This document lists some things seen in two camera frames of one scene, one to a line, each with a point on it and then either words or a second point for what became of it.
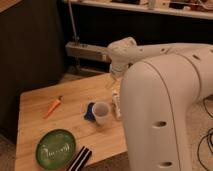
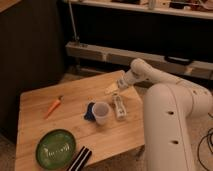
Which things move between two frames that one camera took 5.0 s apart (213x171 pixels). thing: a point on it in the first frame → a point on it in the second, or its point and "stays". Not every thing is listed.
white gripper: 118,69 → 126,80
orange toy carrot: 54,106 stays
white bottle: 116,105 stays
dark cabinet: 32,54 stays
